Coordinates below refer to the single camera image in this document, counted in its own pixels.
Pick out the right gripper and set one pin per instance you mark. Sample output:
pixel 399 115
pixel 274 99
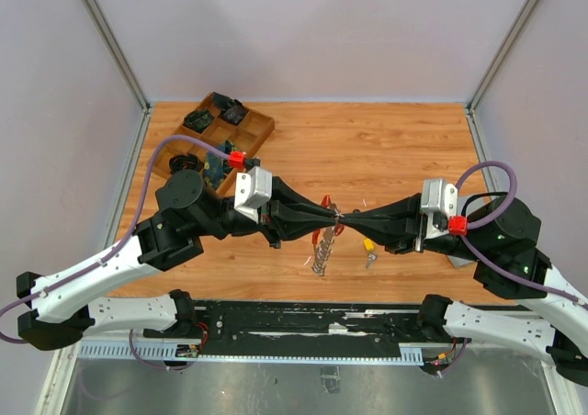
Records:
pixel 394 224

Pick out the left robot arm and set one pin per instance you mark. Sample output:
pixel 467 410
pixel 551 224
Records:
pixel 65 307

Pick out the blue tie yellow flowers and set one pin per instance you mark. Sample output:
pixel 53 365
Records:
pixel 215 170

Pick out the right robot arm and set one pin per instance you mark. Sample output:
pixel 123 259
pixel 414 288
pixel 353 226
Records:
pixel 501 238

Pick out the grey foam pad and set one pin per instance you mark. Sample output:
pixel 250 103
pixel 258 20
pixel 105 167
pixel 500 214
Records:
pixel 458 262

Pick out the dark folded tie back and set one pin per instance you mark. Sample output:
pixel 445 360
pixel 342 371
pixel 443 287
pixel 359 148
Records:
pixel 223 102

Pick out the green patterned rolled tie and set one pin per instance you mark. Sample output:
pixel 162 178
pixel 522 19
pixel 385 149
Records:
pixel 198 120

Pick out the dark tie purple pattern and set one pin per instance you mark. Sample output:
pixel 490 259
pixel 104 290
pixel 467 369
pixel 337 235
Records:
pixel 234 115

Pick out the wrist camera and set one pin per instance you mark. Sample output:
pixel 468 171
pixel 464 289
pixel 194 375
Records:
pixel 439 201
pixel 253 189

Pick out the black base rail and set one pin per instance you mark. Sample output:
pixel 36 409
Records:
pixel 279 330

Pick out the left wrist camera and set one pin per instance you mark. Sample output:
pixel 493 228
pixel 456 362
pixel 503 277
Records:
pixel 253 189

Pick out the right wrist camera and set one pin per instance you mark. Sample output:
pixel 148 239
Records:
pixel 439 201

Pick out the dark tie orange flowers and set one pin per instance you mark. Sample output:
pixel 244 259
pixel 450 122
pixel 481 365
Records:
pixel 185 162

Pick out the key with yellow tag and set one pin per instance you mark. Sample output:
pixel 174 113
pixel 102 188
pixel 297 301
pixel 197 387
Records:
pixel 370 248

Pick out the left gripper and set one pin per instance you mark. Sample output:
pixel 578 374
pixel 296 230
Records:
pixel 288 224

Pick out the wooden compartment tray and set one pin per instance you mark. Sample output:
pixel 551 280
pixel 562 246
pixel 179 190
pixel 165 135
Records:
pixel 247 137

